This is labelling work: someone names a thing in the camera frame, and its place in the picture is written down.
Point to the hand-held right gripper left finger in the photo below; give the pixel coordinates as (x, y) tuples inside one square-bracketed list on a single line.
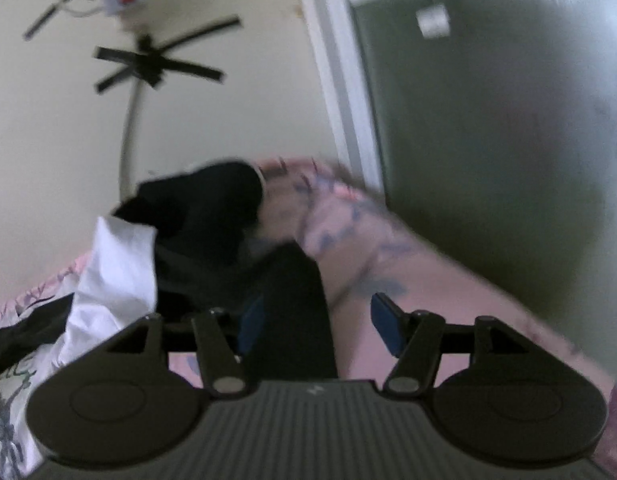
[(251, 327)]

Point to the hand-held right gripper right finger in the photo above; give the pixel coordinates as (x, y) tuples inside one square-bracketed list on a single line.
[(388, 325)]

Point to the black garment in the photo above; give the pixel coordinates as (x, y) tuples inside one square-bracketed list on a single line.
[(293, 320)]

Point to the white garment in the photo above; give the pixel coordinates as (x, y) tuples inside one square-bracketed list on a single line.
[(113, 280)]

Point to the pink floral bed sheet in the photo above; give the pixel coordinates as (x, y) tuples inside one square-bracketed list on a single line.
[(438, 300)]

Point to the frosted glass door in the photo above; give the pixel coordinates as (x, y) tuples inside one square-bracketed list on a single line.
[(488, 160)]

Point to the dark cloth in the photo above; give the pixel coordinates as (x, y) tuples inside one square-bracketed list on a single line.
[(23, 335)]

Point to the white printed cloth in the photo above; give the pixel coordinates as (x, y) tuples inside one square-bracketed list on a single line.
[(6, 410)]

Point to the white door sticker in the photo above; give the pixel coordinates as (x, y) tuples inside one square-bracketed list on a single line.
[(432, 21)]

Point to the grey wall pipe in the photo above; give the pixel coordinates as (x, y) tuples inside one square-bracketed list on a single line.
[(131, 125)]

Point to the white door frame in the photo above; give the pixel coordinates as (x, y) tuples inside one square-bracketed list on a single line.
[(338, 70)]

